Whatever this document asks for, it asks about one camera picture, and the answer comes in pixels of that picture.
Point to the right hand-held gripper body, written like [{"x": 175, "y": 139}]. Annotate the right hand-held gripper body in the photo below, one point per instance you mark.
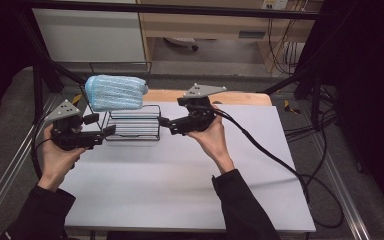
[{"x": 200, "y": 116}]

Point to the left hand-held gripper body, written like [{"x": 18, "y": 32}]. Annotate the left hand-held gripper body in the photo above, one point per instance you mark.
[{"x": 68, "y": 133}]

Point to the blue striped cloth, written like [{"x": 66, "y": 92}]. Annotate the blue striped cloth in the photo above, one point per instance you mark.
[{"x": 116, "y": 93}]

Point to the person's right hand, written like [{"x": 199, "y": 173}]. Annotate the person's right hand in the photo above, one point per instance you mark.
[{"x": 215, "y": 143}]

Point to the person's left hand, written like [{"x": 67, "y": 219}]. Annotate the person's left hand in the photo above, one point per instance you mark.
[{"x": 58, "y": 163}]

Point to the yellow black tape strip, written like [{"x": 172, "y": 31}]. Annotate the yellow black tape strip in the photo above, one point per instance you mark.
[
  {"x": 290, "y": 107},
  {"x": 77, "y": 98}
]

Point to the wooden table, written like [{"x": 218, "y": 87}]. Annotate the wooden table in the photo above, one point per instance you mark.
[{"x": 246, "y": 98}]

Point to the white table board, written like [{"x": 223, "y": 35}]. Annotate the white table board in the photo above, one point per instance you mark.
[{"x": 160, "y": 186}]

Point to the chair base with wheel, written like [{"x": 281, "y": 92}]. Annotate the chair base with wheel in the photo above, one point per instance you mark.
[{"x": 181, "y": 41}]

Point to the wooden desk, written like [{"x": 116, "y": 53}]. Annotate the wooden desk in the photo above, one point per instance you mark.
[{"x": 206, "y": 26}]

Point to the white cabinet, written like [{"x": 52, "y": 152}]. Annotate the white cabinet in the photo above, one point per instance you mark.
[{"x": 90, "y": 36}]

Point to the aluminium floor rail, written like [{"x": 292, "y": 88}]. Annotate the aluminium floor rail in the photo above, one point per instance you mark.
[
  {"x": 345, "y": 193},
  {"x": 10, "y": 166}
]

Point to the black metal frame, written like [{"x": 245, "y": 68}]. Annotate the black metal frame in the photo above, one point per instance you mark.
[{"x": 180, "y": 10}]

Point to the white wall socket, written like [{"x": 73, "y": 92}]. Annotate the white wall socket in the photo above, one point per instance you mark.
[{"x": 275, "y": 4}]

